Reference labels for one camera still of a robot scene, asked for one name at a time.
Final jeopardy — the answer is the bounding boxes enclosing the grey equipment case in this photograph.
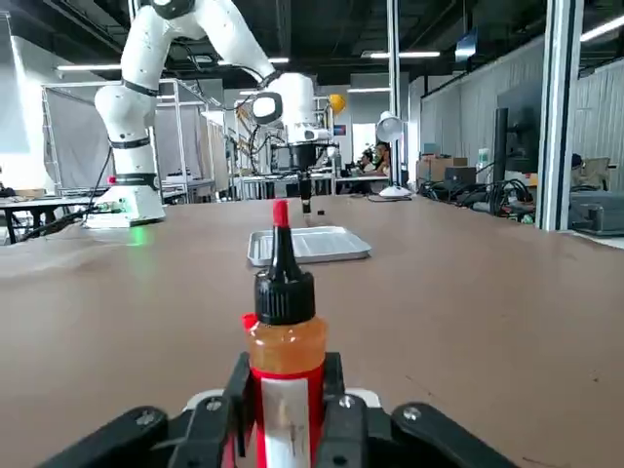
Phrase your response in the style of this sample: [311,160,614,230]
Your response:
[567,189,624,238]

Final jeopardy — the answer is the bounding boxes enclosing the white desk lamp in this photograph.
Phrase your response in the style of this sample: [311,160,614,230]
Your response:
[373,110,413,200]

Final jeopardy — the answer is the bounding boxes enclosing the aluminium frame post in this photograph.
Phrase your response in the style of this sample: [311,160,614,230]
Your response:
[387,0,404,189]

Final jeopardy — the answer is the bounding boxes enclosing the brown cardboard box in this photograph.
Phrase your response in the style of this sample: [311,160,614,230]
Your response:
[416,154,469,184]

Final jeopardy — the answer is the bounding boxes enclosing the tangled cable bundle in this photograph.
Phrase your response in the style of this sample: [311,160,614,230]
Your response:
[418,177,537,223]

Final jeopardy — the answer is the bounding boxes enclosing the ribbed silver metal tray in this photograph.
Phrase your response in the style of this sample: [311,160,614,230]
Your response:
[247,225,372,268]

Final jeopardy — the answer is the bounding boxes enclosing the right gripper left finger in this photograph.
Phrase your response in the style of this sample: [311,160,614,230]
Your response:
[36,350,254,468]

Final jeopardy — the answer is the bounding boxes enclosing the black arm base cable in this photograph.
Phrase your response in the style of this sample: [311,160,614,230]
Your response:
[14,202,123,241]

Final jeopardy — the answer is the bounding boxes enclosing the aluminium shelving rack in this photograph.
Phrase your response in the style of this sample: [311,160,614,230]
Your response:
[232,92,342,201]

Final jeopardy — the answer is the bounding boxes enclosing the aluminium camera mount post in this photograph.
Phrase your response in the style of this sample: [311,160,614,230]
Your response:
[535,0,584,233]

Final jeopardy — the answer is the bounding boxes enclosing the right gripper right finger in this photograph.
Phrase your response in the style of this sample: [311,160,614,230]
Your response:
[316,350,519,468]

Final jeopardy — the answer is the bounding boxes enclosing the oil bottle with black nozzle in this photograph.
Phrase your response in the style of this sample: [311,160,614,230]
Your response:
[241,198,329,468]

